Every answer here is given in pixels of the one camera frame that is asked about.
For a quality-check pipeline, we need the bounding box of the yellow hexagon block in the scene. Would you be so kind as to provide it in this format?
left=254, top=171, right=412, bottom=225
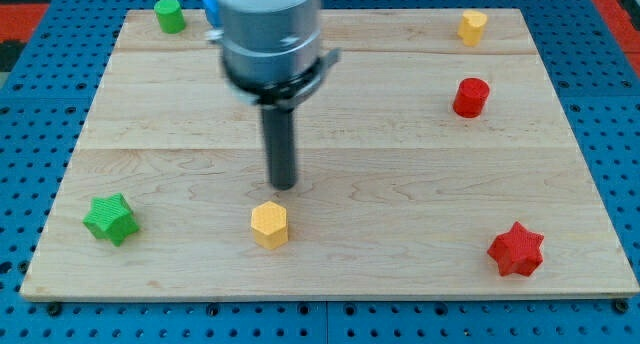
left=251, top=201, right=288, bottom=250

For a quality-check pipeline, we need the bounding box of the blue block behind arm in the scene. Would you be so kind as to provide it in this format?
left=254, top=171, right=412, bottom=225
left=202, top=0, right=222, bottom=28

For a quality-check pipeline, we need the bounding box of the red star block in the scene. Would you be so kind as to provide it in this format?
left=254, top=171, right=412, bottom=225
left=487, top=221, right=545, bottom=277

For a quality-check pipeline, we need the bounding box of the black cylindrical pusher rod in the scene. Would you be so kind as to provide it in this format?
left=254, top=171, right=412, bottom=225
left=261, top=107, right=297, bottom=190

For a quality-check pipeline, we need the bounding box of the wooden board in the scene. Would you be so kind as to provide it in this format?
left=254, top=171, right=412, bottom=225
left=20, top=9, right=639, bottom=302

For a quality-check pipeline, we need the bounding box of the red cylinder block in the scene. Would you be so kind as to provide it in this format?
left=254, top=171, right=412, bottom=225
left=452, top=77, right=490, bottom=118

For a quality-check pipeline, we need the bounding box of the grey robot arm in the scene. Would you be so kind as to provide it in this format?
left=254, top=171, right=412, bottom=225
left=214, top=0, right=341, bottom=190

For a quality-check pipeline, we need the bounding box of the green star block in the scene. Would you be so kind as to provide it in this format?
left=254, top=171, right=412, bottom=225
left=83, top=193, right=140, bottom=247

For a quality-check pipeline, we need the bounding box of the green cylinder block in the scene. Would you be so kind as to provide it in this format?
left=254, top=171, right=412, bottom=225
left=153, top=0, right=186, bottom=34

